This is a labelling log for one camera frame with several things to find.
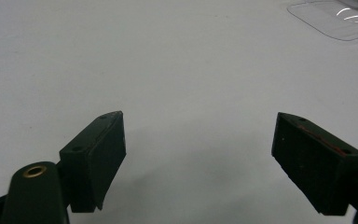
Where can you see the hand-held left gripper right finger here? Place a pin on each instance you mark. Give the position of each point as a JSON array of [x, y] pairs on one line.
[[310, 161]]

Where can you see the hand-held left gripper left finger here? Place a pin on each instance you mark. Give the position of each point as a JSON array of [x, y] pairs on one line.
[[93, 161]]

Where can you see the clear plastic tray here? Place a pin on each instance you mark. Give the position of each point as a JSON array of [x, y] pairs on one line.
[[335, 19]]

